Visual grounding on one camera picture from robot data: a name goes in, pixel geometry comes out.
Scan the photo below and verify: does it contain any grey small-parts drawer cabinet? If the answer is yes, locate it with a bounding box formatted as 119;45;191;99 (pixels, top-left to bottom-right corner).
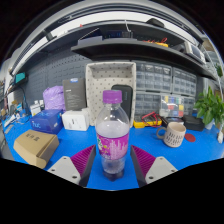
135;60;173;93
134;91;163;118
171;67;198;98
183;95;197;116

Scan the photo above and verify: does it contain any black zip pouch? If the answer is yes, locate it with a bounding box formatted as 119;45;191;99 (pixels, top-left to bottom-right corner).
110;84;134;118

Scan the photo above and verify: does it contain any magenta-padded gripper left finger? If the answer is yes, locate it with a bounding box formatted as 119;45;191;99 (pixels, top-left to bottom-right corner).
47;144;97;188

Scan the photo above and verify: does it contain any purple plastic bag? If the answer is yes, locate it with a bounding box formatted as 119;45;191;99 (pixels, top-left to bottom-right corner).
42;85;67;112

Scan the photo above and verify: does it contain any yellow multimeter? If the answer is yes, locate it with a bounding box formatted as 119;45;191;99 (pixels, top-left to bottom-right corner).
133;112;163;130

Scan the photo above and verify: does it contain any white perforated tray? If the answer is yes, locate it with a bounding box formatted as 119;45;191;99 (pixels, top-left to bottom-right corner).
85;61;137;127

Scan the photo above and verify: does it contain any drawer cabinet with coloured contents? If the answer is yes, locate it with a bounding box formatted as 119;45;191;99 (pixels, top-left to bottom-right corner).
159;94;186;118

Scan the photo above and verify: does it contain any brown cardboard box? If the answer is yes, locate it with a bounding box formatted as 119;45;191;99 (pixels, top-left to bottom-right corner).
13;129;60;170

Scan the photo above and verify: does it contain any blue carton box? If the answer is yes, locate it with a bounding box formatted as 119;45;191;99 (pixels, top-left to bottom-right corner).
29;109;64;135

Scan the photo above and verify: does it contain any white carton box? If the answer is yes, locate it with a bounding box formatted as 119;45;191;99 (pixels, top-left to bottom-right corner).
61;108;91;132

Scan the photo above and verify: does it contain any red test lead cable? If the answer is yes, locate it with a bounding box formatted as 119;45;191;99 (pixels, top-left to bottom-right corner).
141;112;163;126

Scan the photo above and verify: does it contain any beige mug with grey dashes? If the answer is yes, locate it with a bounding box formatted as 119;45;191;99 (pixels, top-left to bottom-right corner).
155;121;187;149

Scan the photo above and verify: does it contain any clear bottle with purple cap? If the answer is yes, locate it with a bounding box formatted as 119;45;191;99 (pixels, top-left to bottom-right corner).
94;89;131;183

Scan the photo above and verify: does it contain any dark overhead shelf unit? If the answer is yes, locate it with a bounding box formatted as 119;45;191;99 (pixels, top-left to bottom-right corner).
9;16;221;83

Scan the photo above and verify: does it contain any green potted plant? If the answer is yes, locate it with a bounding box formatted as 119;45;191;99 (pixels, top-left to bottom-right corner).
193;87;224;130

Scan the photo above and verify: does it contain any black box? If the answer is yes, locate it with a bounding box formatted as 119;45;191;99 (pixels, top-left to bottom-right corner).
182;114;206;132

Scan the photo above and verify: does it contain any small white flat box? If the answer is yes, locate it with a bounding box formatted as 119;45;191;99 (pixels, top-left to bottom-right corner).
165;116;185;125

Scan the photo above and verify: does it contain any dark grey flat box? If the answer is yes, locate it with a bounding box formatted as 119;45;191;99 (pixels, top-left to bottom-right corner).
62;77;88;112

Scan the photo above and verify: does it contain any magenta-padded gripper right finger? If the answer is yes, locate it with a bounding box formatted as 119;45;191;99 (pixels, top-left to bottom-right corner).
130;144;179;188

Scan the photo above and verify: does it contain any teal plastic bin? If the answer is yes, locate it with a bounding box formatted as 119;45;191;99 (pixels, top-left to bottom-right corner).
14;72;27;84

